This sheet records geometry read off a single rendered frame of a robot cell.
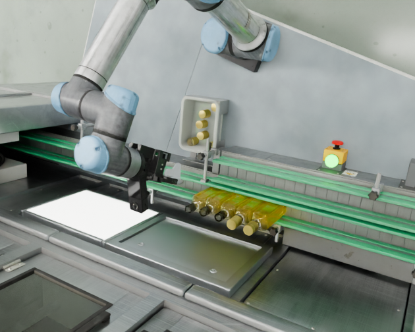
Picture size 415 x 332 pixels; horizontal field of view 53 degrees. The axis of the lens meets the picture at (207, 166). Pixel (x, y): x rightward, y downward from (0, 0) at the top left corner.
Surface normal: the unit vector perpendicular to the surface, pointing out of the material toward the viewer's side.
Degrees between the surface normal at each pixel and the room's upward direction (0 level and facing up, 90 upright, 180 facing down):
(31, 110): 90
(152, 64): 0
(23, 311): 90
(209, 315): 90
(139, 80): 0
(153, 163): 20
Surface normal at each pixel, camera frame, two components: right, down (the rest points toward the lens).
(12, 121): 0.86, 0.21
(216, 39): -0.64, 0.17
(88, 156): -0.44, -0.15
